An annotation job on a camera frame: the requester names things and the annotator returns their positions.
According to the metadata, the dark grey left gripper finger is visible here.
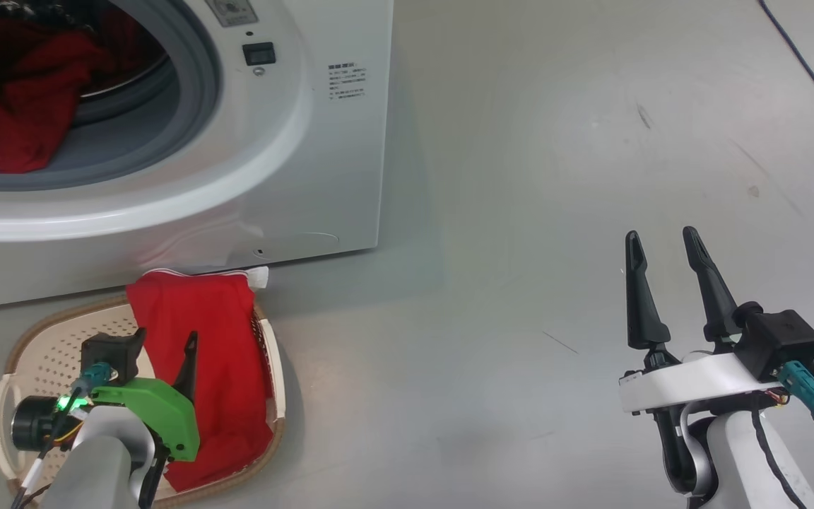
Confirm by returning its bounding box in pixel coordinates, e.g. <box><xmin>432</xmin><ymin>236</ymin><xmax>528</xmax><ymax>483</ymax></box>
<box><xmin>172</xmin><ymin>331</ymin><xmax>199</xmax><ymax>407</ymax></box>

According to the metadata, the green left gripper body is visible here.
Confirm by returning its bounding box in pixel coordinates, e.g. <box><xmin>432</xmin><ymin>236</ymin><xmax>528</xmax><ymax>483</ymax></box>
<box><xmin>90</xmin><ymin>378</ymin><xmax>201</xmax><ymax>462</ymax></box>

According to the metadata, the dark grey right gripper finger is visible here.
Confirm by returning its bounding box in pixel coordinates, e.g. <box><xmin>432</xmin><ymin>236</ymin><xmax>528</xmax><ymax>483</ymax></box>
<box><xmin>683</xmin><ymin>226</ymin><xmax>741</xmax><ymax>344</ymax></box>
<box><xmin>625</xmin><ymin>230</ymin><xmax>671</xmax><ymax>351</ymax></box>

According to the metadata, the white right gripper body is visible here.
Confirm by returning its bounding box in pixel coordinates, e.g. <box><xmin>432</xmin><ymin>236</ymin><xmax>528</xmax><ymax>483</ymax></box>
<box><xmin>619</xmin><ymin>352</ymin><xmax>779</xmax><ymax>414</ymax></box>

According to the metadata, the red garment white trim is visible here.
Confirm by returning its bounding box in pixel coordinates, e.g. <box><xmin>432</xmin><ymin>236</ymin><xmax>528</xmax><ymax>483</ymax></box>
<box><xmin>0</xmin><ymin>14</ymin><xmax>167</xmax><ymax>175</ymax></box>
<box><xmin>126</xmin><ymin>267</ymin><xmax>275</xmax><ymax>493</ymax></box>

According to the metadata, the cream perforated laundry basket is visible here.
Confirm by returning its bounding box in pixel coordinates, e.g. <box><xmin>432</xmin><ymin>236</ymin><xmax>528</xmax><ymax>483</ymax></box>
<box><xmin>0</xmin><ymin>293</ymin><xmax>288</xmax><ymax>507</ymax></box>

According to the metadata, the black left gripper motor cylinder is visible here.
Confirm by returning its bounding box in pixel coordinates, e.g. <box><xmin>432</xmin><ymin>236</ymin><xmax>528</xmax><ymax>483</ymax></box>
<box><xmin>11</xmin><ymin>394</ymin><xmax>90</xmax><ymax>451</ymax></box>

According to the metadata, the white front-load washing machine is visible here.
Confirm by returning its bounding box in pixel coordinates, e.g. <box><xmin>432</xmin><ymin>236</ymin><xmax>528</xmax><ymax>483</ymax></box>
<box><xmin>0</xmin><ymin>0</ymin><xmax>395</xmax><ymax>312</ymax></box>

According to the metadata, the round white filter cover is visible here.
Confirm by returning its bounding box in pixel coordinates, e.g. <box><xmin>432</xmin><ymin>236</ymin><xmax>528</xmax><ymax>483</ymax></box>
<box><xmin>252</xmin><ymin>232</ymin><xmax>341</xmax><ymax>259</ymax></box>

